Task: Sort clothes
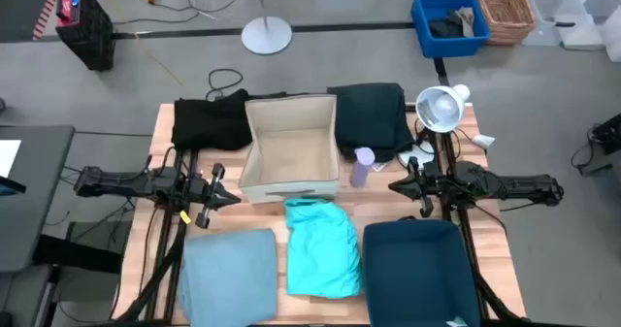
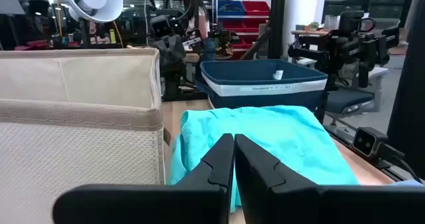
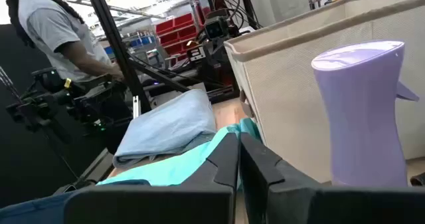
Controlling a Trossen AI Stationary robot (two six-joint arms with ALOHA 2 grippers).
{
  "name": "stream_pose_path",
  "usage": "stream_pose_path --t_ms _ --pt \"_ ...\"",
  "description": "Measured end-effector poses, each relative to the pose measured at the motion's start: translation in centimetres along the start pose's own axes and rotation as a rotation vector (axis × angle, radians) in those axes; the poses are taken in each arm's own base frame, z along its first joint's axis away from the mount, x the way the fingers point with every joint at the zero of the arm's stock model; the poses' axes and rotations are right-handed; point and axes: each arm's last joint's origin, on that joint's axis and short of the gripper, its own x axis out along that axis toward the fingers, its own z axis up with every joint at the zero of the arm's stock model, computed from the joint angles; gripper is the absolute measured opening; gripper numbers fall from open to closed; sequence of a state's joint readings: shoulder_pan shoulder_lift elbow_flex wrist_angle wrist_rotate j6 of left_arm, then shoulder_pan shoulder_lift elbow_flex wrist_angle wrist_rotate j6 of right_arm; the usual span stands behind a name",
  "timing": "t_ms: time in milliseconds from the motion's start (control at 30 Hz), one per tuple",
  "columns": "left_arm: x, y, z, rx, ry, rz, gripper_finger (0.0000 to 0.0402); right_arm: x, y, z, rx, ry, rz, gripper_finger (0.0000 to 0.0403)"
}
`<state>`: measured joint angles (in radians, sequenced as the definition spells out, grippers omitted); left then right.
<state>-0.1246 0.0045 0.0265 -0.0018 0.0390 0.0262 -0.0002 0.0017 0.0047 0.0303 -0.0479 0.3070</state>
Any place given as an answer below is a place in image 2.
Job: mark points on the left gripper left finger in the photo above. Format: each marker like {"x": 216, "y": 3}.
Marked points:
{"x": 149, "y": 204}

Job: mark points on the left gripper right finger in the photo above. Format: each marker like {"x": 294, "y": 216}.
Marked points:
{"x": 299, "y": 204}

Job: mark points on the turquoise garment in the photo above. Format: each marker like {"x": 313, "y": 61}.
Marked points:
{"x": 282, "y": 141}

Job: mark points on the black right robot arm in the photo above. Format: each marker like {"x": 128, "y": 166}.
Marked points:
{"x": 172, "y": 82}

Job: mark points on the person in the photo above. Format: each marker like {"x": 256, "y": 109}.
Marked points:
{"x": 199, "y": 18}

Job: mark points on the blue storage bin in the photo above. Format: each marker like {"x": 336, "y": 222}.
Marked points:
{"x": 230, "y": 8}

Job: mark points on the beige fabric storage box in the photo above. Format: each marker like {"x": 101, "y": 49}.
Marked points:
{"x": 83, "y": 151}

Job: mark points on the white lamp with bulb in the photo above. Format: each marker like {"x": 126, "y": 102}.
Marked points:
{"x": 96, "y": 1}

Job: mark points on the red storage bin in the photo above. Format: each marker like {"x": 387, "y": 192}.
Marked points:
{"x": 257, "y": 8}

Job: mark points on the navy white fabric basket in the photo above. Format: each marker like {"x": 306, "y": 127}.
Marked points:
{"x": 265, "y": 101}

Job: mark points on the grey office chair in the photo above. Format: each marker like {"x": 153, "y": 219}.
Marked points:
{"x": 348, "y": 99}

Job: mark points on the black partition panel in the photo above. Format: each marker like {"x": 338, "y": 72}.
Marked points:
{"x": 408, "y": 84}

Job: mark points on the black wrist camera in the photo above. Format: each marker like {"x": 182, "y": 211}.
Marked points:
{"x": 161, "y": 26}

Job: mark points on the small black table camera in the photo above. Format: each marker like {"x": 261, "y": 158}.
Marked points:
{"x": 367, "y": 142}

